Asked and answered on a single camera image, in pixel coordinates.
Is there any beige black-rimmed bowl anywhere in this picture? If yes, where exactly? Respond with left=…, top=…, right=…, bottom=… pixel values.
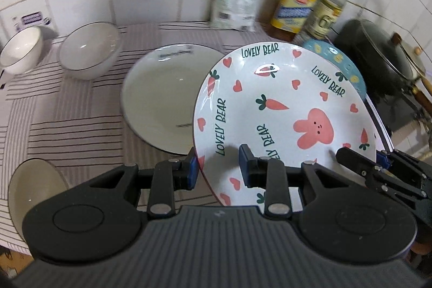
left=7, top=158, right=70, bottom=235

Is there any glass wok lid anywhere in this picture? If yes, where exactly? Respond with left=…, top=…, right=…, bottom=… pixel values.
left=361, top=20, right=427, bottom=83

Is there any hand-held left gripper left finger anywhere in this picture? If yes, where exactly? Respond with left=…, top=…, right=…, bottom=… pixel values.
left=88, top=147, right=198, bottom=218

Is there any yellow cap vinegar bottle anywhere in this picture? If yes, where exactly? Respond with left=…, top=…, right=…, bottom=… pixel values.
left=293, top=0, right=357, bottom=46

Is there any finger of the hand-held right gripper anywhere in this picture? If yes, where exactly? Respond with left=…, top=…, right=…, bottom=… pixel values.
left=336, top=147, right=432, bottom=208
left=377, top=149, right=432, bottom=191

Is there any white bunny print plate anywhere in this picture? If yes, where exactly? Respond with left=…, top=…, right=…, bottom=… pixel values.
left=192, top=42, right=378, bottom=207

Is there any wall sticker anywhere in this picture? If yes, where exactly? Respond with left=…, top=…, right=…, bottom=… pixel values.
left=13, top=11, right=51, bottom=32

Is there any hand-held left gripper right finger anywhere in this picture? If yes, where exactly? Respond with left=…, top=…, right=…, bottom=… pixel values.
left=239, top=144, right=350, bottom=220

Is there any striped grey table mat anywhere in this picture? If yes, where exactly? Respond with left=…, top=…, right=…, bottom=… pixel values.
left=0, top=21, right=294, bottom=256

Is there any black stove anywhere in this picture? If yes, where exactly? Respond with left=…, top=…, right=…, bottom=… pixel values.
left=364, top=86, right=432, bottom=162

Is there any blue fried egg plate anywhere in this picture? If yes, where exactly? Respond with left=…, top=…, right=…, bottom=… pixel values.
left=301, top=39, right=367, bottom=101

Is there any small white bowl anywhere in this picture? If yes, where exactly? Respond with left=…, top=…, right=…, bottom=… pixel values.
left=0, top=26, right=44, bottom=75

